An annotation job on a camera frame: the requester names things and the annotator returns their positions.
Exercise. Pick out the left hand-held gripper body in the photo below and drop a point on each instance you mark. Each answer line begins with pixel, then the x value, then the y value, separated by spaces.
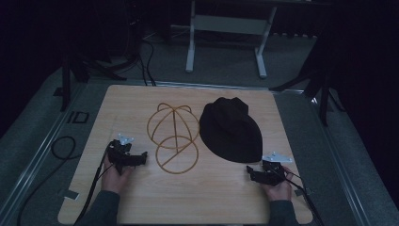
pixel 120 153

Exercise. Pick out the black metal stand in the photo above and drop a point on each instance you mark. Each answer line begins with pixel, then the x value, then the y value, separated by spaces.
pixel 323 100
pixel 66 81

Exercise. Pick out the black brimmed hat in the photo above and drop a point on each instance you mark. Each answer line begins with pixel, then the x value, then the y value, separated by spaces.
pixel 230 130

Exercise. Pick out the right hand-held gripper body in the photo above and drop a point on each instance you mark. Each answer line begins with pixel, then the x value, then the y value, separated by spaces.
pixel 273 174

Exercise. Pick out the white metal table frame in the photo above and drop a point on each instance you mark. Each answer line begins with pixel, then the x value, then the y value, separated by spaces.
pixel 230 24

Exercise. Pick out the person's right hand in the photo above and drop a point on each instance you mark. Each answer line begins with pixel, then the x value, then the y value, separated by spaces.
pixel 279 191

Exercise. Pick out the person's left hand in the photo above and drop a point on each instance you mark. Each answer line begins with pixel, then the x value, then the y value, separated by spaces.
pixel 114 180

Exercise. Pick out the grey tape piece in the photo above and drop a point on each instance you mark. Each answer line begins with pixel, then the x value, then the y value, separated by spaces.
pixel 304 191
pixel 70 194

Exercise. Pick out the black tape square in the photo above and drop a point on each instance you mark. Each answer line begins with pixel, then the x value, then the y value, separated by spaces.
pixel 79 117

